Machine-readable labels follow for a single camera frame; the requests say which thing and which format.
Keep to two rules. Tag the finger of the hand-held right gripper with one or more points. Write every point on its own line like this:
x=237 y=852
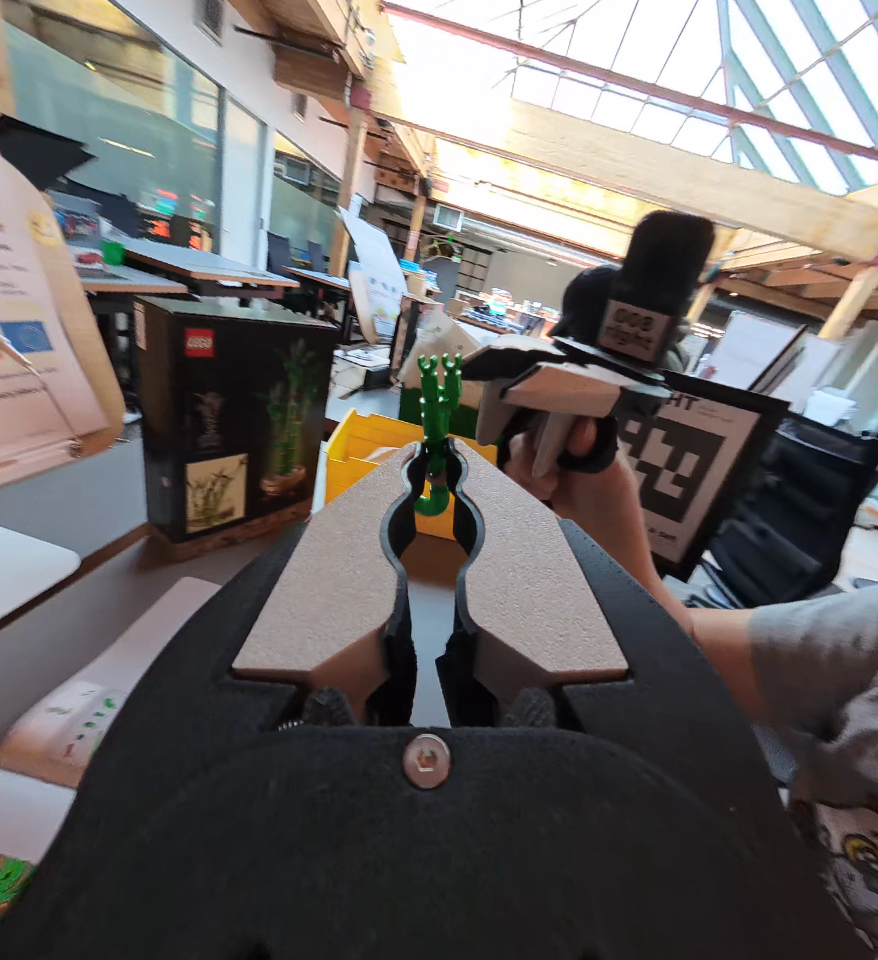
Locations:
x=521 y=358
x=581 y=390

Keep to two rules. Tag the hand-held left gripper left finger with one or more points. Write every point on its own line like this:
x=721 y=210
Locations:
x=319 y=600

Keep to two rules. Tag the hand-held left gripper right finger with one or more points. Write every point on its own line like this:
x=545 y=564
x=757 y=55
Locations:
x=536 y=600

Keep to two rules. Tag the green lego bamboo stalk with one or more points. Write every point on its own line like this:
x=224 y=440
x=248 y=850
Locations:
x=436 y=405

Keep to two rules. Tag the person's right forearm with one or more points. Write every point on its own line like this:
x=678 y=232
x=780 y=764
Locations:
x=716 y=652

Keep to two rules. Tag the lego instruction booklet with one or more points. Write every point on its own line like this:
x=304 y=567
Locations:
x=146 y=637

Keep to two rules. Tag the black lego set box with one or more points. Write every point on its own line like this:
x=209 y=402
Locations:
x=236 y=420

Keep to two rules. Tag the person's right hand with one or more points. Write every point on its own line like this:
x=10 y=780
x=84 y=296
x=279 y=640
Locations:
x=596 y=502

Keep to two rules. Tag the black framed marker board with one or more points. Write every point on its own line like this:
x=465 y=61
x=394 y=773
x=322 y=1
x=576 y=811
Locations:
x=701 y=465

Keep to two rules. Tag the yellow plastic bin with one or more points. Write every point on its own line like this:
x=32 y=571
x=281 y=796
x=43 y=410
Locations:
x=368 y=442

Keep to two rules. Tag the white board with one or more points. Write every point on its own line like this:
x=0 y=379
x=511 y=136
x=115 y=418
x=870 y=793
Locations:
x=375 y=262

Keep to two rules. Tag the black office chair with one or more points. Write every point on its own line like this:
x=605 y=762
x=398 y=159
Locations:
x=799 y=517

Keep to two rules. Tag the person's grey shirt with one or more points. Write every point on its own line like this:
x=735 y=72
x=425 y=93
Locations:
x=844 y=660

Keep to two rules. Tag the wooden top desk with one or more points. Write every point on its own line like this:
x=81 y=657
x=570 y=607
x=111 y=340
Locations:
x=206 y=266

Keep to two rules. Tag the instruction sheet on board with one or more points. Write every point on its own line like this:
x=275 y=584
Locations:
x=11 y=315

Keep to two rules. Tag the person's patterned pants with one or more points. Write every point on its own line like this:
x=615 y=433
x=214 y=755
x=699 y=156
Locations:
x=866 y=877

